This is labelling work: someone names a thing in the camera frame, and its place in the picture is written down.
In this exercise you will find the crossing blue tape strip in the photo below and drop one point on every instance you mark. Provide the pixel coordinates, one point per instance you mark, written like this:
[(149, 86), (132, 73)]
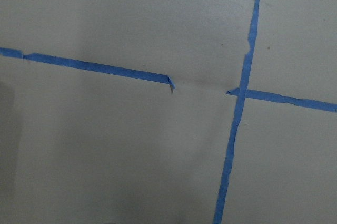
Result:
[(155, 77)]

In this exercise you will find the long blue tape strip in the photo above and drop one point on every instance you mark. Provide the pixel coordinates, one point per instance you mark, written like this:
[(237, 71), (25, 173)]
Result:
[(238, 111)]

